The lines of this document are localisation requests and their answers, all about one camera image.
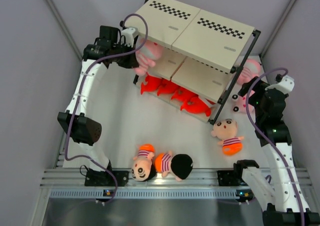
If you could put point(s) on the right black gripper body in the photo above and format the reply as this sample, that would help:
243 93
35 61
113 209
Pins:
259 89

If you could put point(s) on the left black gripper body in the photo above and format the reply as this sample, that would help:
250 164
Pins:
124 61

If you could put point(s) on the pink striped frog plush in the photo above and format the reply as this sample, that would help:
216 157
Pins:
239 103
251 69
147 56

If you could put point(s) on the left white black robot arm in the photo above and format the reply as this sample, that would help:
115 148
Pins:
82 131

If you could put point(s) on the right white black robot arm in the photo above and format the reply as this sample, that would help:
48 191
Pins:
281 199

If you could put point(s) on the boy doll near shelf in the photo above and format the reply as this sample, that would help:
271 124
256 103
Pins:
226 131

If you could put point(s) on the red whale plush leftmost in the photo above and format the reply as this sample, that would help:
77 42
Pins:
150 84

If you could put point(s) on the red whale plush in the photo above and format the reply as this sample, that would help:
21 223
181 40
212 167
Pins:
150 84
183 95
167 87
198 105

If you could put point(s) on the red whale plush rightmost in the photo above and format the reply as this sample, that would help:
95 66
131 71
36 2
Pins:
198 105

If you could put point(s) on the boy doll face up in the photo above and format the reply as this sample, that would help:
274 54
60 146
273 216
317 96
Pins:
143 168

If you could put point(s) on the boy doll black hair back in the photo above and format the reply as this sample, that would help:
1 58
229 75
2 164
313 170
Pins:
179 165

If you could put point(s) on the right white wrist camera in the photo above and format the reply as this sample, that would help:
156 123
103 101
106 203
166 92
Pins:
286 85

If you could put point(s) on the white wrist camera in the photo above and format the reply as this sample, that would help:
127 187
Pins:
286 85
128 36

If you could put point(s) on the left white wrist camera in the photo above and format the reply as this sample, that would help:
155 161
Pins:
128 36

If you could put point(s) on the beige three-tier shelf black frame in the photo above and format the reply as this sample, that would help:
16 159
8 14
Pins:
203 52

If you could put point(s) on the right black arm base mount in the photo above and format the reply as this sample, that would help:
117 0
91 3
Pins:
228 178

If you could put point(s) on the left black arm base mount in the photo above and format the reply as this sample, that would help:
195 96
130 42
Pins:
104 179

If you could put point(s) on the grey slotted cable duct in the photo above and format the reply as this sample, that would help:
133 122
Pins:
126 193

